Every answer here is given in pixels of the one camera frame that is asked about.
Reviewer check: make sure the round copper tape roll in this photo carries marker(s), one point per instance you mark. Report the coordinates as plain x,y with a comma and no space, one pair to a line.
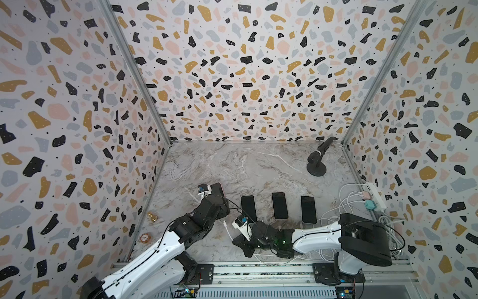
145,238

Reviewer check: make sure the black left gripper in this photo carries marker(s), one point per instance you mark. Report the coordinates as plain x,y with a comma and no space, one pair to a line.
224,208

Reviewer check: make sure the white power strip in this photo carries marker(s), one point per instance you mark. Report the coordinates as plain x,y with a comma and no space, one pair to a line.
376,196

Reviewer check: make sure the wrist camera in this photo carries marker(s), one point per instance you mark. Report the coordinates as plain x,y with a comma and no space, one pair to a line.
204,190
241,223

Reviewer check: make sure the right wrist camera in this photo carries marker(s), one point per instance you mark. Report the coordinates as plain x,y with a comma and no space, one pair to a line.
241,223

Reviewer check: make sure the phone with light green case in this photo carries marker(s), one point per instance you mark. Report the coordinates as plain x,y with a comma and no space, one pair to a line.
308,210

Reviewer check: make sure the phone with pink case middle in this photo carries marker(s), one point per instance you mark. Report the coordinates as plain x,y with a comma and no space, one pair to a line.
280,208

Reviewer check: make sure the pink charger plug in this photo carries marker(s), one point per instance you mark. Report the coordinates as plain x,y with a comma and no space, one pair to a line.
366,195

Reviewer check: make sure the aluminium mounting rail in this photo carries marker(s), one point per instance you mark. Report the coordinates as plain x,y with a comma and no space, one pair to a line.
293,280

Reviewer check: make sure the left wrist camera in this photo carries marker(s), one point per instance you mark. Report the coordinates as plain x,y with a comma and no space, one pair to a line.
204,190

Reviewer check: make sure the small gold figurine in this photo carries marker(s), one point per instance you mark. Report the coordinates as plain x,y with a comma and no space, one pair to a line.
153,218

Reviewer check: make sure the phone with pink case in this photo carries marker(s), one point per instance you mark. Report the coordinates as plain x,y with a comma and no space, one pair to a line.
280,208
216,189

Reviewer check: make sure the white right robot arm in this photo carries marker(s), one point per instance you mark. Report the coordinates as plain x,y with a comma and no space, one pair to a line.
357,241

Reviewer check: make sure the teal charger plug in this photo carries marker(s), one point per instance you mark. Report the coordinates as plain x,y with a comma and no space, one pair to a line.
370,205

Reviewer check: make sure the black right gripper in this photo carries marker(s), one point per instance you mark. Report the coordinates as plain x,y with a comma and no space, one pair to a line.
242,242

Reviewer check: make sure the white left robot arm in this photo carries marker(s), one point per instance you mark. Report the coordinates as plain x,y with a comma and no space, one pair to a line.
166,262

